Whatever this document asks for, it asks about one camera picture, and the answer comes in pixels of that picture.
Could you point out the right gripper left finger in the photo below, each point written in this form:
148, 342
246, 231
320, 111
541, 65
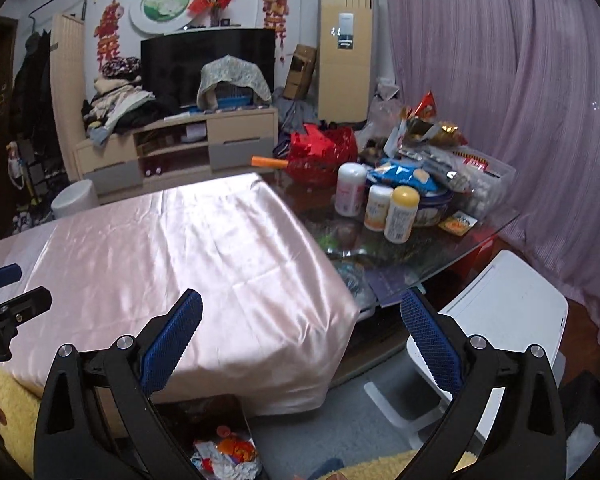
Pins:
96, 419

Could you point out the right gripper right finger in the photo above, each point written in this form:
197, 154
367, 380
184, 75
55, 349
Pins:
527, 439

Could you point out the black trash bin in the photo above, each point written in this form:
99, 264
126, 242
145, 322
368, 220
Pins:
192, 424

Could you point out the white plastic chair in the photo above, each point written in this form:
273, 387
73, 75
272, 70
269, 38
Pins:
509, 304

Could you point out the white round stool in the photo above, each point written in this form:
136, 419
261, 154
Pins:
78, 197

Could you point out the pink satin tablecloth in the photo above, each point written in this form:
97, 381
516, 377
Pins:
277, 316

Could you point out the pile of clothes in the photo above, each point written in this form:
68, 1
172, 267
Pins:
121, 104

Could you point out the clear plastic storage box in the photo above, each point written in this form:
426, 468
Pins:
490, 181

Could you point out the yellow cap white bottle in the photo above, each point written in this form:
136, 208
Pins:
401, 215

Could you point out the orange label white bottle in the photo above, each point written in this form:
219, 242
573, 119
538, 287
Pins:
377, 207

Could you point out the beige TV cabinet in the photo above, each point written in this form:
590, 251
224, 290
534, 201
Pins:
178, 150

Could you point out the blue snack bag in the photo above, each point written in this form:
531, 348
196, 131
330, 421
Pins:
393, 173

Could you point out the black television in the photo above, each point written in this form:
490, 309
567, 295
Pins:
182, 66

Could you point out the pink label white bottle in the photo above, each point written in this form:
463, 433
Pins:
350, 189

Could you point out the orange toy stick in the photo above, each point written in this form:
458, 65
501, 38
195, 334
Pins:
270, 163

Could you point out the red perforated basket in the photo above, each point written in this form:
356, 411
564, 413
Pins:
315, 155

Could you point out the purple curtain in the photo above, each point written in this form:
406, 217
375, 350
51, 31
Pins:
521, 78

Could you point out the cardboard box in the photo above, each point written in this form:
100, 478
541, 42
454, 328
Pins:
300, 73

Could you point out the beige standing air conditioner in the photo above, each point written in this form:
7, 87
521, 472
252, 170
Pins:
346, 71

